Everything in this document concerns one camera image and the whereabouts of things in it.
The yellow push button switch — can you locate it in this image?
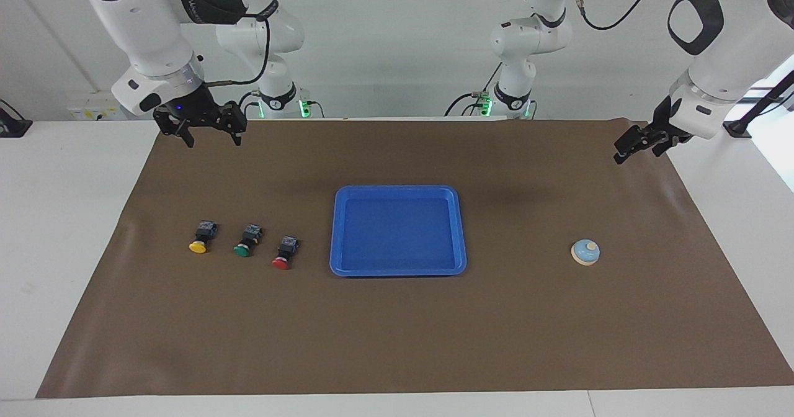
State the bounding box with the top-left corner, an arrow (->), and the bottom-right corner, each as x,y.
189,220 -> 218,255

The green push button switch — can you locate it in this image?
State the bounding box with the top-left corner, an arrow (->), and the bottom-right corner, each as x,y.
233,223 -> 263,258

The red push button switch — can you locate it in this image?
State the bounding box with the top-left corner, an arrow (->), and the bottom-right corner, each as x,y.
272,236 -> 300,271

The light blue call bell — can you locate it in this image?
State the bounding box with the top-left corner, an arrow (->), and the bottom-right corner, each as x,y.
571,239 -> 601,266

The blue plastic tray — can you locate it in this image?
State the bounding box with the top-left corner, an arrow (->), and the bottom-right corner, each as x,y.
329,185 -> 468,278

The black rod stand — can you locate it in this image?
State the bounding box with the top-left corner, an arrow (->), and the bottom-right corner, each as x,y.
723,69 -> 794,140

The black table clamp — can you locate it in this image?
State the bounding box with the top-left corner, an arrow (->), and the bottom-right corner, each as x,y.
0,99 -> 33,138

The brown table mat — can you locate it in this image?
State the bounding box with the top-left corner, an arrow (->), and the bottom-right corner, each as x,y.
35,118 -> 794,399

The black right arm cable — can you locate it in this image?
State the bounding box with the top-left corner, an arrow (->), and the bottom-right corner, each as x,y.
205,0 -> 272,87

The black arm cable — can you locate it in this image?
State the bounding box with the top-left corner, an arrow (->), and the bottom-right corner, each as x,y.
205,0 -> 272,87
571,0 -> 666,32

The white wall socket box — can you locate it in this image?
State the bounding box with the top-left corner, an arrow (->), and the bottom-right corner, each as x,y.
66,91 -> 128,121

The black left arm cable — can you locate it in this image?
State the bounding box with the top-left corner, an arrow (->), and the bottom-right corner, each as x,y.
571,0 -> 666,32

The black base cable with connector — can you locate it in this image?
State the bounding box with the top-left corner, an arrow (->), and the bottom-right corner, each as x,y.
444,63 -> 503,119

